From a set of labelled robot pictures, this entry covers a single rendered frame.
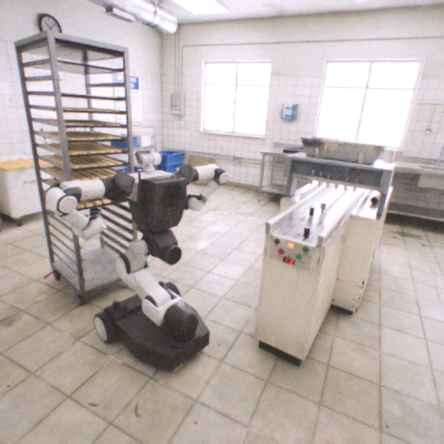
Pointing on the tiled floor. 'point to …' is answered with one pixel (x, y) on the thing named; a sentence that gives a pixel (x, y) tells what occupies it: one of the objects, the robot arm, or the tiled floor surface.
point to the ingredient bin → (19, 186)
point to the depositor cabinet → (344, 295)
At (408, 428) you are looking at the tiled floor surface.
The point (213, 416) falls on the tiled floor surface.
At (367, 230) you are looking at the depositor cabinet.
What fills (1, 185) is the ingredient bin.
